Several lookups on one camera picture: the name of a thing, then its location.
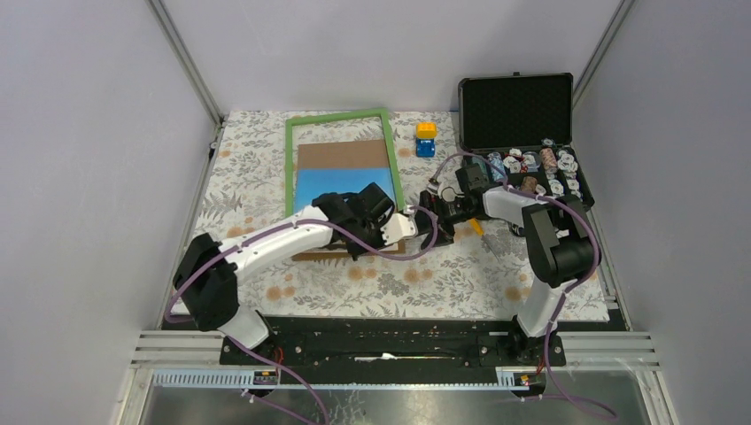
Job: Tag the landscape photo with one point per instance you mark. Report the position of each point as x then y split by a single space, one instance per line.
312 183

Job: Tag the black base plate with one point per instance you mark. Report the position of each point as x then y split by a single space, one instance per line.
377 352

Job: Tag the black poker chip case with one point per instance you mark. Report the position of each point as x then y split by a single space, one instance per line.
519 130

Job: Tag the green wooden picture frame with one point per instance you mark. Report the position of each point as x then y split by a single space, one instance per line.
381 113

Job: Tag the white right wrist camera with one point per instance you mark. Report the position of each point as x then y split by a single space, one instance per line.
434 187

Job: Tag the yellow toy brick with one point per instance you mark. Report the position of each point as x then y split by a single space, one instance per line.
426 130

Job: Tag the brown frame backing board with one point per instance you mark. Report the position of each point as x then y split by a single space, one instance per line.
354 154

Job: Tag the blue toy brick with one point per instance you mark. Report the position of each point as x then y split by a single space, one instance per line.
425 148

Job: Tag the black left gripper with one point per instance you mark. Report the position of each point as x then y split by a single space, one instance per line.
379 243

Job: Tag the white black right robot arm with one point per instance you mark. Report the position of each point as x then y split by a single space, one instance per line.
561 247

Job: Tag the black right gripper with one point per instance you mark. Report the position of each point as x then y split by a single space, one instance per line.
445 232

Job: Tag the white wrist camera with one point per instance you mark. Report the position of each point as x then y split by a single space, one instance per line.
398 227
434 187

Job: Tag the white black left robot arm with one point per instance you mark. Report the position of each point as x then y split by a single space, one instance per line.
206 280

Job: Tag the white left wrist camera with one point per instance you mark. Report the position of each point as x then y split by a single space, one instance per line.
398 227

